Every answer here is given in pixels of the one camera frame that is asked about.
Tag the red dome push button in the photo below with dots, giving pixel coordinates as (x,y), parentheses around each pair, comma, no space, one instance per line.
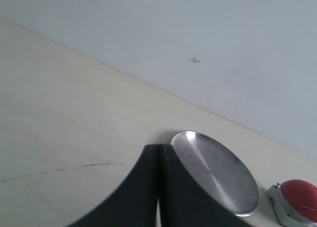
(294,203)

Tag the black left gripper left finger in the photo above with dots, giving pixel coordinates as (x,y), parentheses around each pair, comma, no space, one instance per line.
(134,202)

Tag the small white wall hook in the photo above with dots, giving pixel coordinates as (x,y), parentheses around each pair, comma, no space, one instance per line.
(195,60)

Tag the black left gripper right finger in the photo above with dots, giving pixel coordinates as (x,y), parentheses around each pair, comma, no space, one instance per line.
(182,202)

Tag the round stainless steel plate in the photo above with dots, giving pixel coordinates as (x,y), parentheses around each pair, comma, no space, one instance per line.
(218,171)

